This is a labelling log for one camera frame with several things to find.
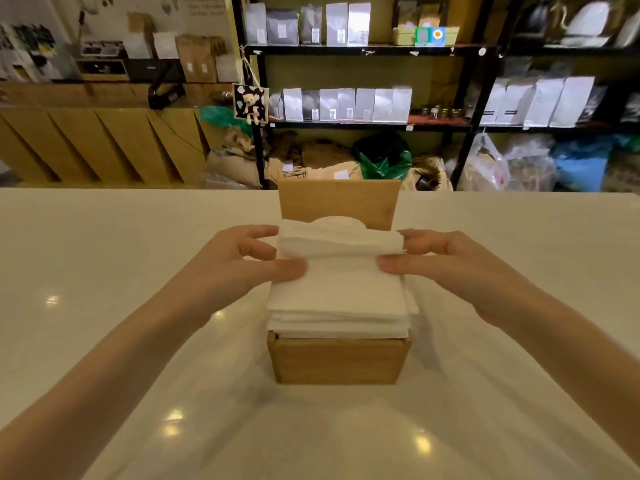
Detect person's left hand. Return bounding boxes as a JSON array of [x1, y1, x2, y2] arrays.
[[192, 225, 308, 318]]

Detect person's right hand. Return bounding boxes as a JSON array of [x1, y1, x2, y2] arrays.
[[377, 229, 508, 321]]

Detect white paper napkin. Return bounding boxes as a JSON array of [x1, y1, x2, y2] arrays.
[[272, 218, 406, 288]]

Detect person's left forearm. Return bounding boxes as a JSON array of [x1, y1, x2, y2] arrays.
[[0, 277, 221, 468]]

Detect person's right forearm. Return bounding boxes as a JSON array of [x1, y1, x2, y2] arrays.
[[475, 280, 640, 428]]

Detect stack of white napkins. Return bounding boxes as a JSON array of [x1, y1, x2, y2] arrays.
[[266, 215, 420, 340]]

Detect burlap sack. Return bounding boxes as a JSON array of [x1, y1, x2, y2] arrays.
[[202, 129, 263, 190]]

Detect dark green plastic bag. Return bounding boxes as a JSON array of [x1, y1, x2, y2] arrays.
[[351, 132, 414, 181]]

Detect white plastic bag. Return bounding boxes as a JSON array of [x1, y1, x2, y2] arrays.
[[456, 133, 512, 192]]

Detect wooden napkin box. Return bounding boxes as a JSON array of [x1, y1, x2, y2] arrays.
[[266, 179, 414, 386]]

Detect light green plastic bag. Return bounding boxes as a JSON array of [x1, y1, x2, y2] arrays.
[[199, 105, 252, 139]]

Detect row of small glass jars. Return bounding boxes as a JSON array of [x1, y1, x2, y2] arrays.
[[419, 104, 462, 119]]

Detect hanging bear picture card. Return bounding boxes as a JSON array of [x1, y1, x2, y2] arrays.
[[232, 83, 271, 127]]

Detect row of silver packets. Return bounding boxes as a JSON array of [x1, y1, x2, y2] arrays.
[[269, 86, 414, 123]]

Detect white coffee bag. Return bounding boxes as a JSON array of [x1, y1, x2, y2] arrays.
[[499, 77, 538, 127], [523, 77, 567, 128], [481, 78, 510, 126], [549, 76, 596, 128]]

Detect black metal shelf rack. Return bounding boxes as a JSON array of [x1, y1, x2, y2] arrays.
[[231, 0, 640, 191]]

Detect blue plastic bag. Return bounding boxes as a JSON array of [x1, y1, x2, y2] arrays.
[[551, 139, 615, 192]]

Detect black sealing machine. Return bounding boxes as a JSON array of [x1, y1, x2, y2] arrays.
[[147, 59, 187, 111]]

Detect wooden panel counter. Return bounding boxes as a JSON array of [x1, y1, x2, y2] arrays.
[[0, 81, 227, 186]]

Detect brown paper bag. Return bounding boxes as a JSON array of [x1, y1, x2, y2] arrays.
[[175, 36, 205, 84], [199, 36, 227, 84]]

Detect yellow green carton box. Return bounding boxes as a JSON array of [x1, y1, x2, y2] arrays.
[[393, 26, 461, 47]]

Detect silver foil pouch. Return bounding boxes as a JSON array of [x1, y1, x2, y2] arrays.
[[299, 6, 324, 46], [348, 2, 372, 47], [326, 3, 350, 47], [266, 9, 300, 46], [244, 3, 268, 45]]

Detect brown paper packets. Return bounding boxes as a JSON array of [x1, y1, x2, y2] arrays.
[[395, 0, 442, 28]]

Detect white kettle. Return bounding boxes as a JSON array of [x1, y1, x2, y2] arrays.
[[559, 1, 613, 48]]

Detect white wall poster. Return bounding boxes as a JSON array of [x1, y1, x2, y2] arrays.
[[70, 0, 232, 60]]

